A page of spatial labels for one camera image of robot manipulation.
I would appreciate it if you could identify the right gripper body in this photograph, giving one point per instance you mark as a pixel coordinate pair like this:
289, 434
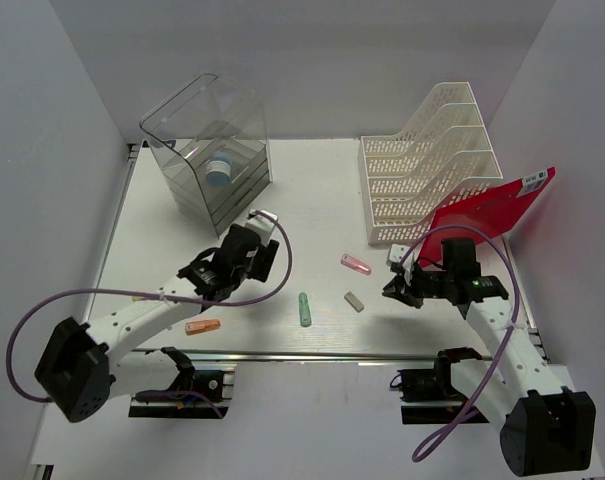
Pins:
425, 284

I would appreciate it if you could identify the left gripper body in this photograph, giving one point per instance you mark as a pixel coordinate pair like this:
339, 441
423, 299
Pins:
261, 262

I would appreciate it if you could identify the blue white small jar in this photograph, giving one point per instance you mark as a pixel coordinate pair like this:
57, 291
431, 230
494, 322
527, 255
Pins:
218, 169

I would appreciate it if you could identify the clear acrylic drawer organizer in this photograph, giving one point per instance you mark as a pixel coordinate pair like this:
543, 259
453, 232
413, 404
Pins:
206, 115

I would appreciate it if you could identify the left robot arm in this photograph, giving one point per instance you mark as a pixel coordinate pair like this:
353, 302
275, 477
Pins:
85, 365

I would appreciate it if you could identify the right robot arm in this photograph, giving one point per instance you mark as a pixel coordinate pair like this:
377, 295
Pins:
544, 426

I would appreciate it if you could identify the beige eraser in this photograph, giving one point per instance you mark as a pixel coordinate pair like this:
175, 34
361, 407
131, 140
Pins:
354, 301

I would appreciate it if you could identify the green highlighter pen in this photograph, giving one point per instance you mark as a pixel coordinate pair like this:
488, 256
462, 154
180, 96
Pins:
305, 317

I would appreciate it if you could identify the pink highlighter pen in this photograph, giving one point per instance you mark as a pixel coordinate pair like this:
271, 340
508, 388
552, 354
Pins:
355, 264

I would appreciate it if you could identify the orange highlighter pen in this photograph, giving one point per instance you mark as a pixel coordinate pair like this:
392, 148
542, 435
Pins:
197, 327

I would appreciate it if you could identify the red plastic folder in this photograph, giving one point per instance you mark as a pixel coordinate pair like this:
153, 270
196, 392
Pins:
487, 215

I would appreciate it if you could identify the cream plastic file rack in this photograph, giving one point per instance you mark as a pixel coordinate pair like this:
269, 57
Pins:
442, 156

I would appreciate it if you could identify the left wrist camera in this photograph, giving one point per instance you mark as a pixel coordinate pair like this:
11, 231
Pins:
263, 223

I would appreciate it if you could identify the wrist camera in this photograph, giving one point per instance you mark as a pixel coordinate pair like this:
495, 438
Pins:
263, 223
400, 262

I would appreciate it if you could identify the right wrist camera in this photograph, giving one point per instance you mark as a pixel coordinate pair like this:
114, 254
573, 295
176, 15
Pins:
400, 262

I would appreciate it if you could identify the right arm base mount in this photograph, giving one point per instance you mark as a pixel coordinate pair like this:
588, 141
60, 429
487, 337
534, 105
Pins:
426, 394

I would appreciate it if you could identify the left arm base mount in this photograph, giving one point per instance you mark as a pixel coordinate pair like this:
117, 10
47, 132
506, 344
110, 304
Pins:
194, 393

